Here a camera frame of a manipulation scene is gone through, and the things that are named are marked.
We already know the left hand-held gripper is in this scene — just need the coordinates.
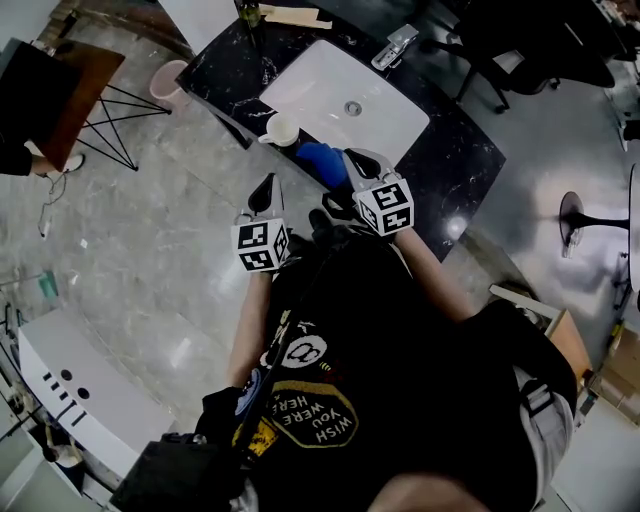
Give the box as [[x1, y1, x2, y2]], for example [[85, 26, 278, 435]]
[[230, 172, 292, 274]]

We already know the black round bin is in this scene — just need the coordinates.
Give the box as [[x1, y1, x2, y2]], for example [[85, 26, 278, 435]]
[[322, 191, 357, 221]]

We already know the black flat case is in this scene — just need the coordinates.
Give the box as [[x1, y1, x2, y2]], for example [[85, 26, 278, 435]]
[[109, 433, 251, 512]]

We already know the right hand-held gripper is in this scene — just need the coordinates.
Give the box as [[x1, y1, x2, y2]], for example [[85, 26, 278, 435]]
[[342, 147, 417, 238]]

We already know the white cup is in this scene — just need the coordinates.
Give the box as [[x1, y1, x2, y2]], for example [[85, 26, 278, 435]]
[[257, 112, 301, 149]]

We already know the cardboard box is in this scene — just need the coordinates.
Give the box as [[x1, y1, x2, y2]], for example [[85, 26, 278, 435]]
[[587, 324, 640, 421]]

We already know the blue cloth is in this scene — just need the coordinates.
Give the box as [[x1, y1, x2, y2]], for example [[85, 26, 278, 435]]
[[295, 142, 351, 190]]

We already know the white console with black holes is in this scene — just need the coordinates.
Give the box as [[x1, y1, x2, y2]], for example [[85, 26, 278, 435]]
[[17, 309, 176, 481]]

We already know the person's black printed t-shirt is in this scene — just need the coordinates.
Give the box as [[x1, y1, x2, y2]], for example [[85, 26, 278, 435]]
[[194, 234, 579, 512]]

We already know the pink bucket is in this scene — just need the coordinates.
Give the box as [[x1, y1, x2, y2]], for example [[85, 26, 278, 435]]
[[149, 59, 192, 115]]

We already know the chrome faucet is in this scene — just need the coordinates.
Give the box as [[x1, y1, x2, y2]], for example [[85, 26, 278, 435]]
[[370, 23, 420, 71]]

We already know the white sink basin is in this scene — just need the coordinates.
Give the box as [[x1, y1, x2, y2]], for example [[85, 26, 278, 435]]
[[259, 38, 431, 169]]

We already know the person's black shoe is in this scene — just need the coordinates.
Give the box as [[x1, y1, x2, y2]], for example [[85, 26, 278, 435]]
[[308, 208, 351, 246], [287, 233, 316, 259]]

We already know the black box appliance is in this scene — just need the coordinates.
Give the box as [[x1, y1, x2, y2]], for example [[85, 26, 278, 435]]
[[0, 42, 84, 146]]

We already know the clear plastic bottle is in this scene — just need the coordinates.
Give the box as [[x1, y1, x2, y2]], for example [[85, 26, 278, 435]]
[[562, 228, 584, 260]]

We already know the round table with black pedestal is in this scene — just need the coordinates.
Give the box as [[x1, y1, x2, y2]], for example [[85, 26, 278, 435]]
[[558, 163, 640, 296]]

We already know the person's left forearm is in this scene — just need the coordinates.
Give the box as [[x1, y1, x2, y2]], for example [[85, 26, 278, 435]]
[[227, 272, 274, 389]]

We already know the black office chair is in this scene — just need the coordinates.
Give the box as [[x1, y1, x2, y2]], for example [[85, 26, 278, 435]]
[[419, 0, 564, 115], [554, 0, 640, 91]]

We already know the person's right forearm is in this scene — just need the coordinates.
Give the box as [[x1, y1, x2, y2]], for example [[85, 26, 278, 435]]
[[392, 227, 476, 324]]

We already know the black marble table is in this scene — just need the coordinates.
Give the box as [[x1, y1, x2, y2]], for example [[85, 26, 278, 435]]
[[177, 0, 506, 264]]

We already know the beige wooden board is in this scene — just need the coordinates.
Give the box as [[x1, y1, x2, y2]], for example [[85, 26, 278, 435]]
[[257, 2, 334, 30]]

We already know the grey bag with black strap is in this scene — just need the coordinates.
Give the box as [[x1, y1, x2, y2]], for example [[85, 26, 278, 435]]
[[514, 364, 576, 501]]

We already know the wooden table with wire legs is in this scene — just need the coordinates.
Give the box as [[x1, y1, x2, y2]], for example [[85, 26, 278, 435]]
[[29, 39, 174, 174]]

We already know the person's chin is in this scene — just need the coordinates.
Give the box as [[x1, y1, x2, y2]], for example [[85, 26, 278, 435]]
[[369, 474, 491, 512]]

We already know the dark soap bottle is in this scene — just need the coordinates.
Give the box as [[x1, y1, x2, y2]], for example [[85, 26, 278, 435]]
[[235, 0, 262, 29]]

